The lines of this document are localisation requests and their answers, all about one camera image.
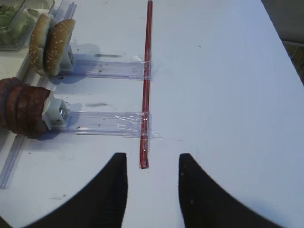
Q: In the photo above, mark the sesame bun top rear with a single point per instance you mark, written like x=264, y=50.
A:
x=58, y=55

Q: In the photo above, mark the clear holder lower right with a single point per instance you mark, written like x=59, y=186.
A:
x=99, y=122

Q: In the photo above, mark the clear holder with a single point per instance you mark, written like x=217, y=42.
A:
x=111, y=66
x=99, y=122

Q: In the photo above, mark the sesame bun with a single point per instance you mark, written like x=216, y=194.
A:
x=58, y=55
x=38, y=41

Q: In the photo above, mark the sesame bun top front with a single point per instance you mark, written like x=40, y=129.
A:
x=38, y=41

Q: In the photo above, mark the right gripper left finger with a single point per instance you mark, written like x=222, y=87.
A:
x=100, y=204

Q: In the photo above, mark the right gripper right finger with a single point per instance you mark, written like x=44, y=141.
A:
x=204, y=204

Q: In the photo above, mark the red plastic rail strip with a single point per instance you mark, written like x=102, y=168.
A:
x=144, y=139

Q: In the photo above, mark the clear plastic salad container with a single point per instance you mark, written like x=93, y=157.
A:
x=42, y=6

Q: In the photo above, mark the clear holder upper right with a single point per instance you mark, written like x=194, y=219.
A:
x=111, y=66

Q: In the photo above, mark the green lettuce leaves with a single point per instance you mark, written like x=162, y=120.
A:
x=15, y=27

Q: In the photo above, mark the clear rail right of tray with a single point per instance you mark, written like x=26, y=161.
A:
x=65, y=11

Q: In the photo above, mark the dark red meat patties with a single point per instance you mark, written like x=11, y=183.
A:
x=24, y=108

